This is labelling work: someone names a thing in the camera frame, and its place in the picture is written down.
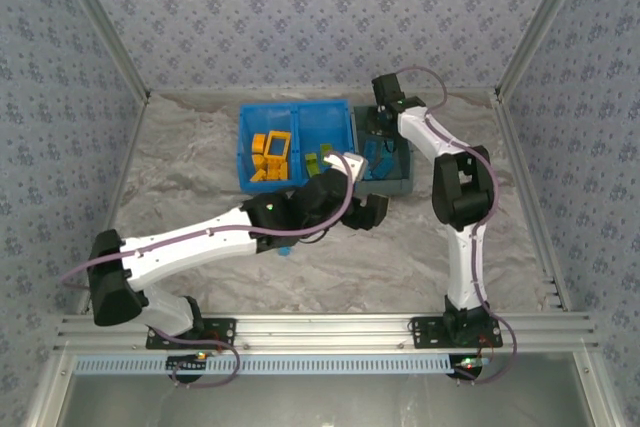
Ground grey plastic bin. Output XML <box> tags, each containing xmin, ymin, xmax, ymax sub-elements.
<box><xmin>352</xmin><ymin>105</ymin><xmax>415</xmax><ymax>197</ymax></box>

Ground blue plastic bin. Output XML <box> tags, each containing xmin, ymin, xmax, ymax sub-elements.
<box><xmin>294</xmin><ymin>100</ymin><xmax>357</xmax><ymax>188</ymax></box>
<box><xmin>237</xmin><ymin>102</ymin><xmax>301</xmax><ymax>194</ymax></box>

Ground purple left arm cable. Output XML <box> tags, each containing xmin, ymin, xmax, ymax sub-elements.
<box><xmin>59</xmin><ymin>151</ymin><xmax>357</xmax><ymax>288</ymax></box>

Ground aluminium rear rail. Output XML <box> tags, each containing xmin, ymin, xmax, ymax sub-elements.
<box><xmin>147</xmin><ymin>87</ymin><xmax>499</xmax><ymax>97</ymax></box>

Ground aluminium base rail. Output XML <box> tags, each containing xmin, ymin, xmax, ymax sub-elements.
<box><xmin>52</xmin><ymin>311</ymin><xmax>599</xmax><ymax>353</ymax></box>

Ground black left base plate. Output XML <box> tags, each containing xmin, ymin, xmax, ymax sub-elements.
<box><xmin>146</xmin><ymin>317</ymin><xmax>237</xmax><ymax>351</ymax></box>

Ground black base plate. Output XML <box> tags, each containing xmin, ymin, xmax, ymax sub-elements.
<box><xmin>409</xmin><ymin>316</ymin><xmax>504</xmax><ymax>351</ymax></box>
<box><xmin>146</xmin><ymin>317</ymin><xmax>237</xmax><ymax>351</ymax></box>

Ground aluminium right side rail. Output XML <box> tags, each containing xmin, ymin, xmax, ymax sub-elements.
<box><xmin>494</xmin><ymin>94</ymin><xmax>572</xmax><ymax>312</ymax></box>

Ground slotted grey cable duct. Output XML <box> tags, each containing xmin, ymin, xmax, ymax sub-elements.
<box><xmin>74</xmin><ymin>354</ymin><xmax>464</xmax><ymax>376</ymax></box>

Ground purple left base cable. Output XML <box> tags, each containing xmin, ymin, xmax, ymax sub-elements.
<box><xmin>149</xmin><ymin>329</ymin><xmax>241</xmax><ymax>391</ymax></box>

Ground aluminium left side rail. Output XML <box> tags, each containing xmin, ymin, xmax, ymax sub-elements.
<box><xmin>74</xmin><ymin>94</ymin><xmax>151</xmax><ymax>316</ymax></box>

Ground aluminium right frame post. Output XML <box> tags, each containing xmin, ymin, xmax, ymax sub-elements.
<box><xmin>494</xmin><ymin>0</ymin><xmax>597</xmax><ymax>100</ymax></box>

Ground aluminium frame post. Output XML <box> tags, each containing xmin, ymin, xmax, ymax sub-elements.
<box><xmin>49</xmin><ymin>0</ymin><xmax>152</xmax><ymax>101</ymax></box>
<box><xmin>494</xmin><ymin>0</ymin><xmax>597</xmax><ymax>100</ymax></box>

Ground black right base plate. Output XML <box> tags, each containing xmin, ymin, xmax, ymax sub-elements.
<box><xmin>409</xmin><ymin>316</ymin><xmax>504</xmax><ymax>351</ymax></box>

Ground aluminium left frame post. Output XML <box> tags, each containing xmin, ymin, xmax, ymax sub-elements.
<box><xmin>49</xmin><ymin>0</ymin><xmax>152</xmax><ymax>101</ymax></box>

